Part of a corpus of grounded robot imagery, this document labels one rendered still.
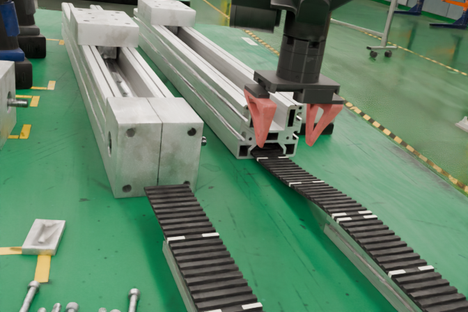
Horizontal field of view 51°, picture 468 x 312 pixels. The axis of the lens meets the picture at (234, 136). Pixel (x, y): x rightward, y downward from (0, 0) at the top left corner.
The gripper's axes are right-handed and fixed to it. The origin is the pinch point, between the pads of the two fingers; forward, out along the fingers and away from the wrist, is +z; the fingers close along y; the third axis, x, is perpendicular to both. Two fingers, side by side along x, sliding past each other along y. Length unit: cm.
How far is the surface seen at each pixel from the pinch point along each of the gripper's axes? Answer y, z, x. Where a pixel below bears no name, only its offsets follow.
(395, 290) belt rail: 1.2, 3.7, 27.5
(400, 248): -1.0, 1.3, 24.5
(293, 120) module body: -3.3, -1.3, -4.4
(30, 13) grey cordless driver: 33, -5, -59
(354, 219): 0.8, 1.2, 18.8
